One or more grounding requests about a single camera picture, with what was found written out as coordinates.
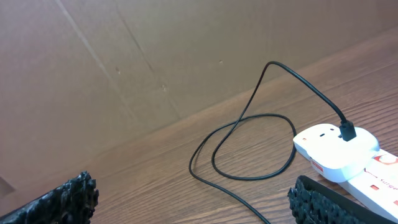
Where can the white power strip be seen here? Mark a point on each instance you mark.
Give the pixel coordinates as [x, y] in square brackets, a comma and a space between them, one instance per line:
[376, 186]

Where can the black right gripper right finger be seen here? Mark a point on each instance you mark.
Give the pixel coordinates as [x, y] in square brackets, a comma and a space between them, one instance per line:
[313, 203]

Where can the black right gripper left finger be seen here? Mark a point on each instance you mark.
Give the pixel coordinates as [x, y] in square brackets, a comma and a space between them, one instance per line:
[73, 202]

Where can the cardboard backdrop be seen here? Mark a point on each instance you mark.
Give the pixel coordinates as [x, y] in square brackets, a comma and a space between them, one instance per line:
[80, 77]

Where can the white charger plug adapter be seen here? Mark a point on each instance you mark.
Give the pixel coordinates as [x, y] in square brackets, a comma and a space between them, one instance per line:
[333, 157]

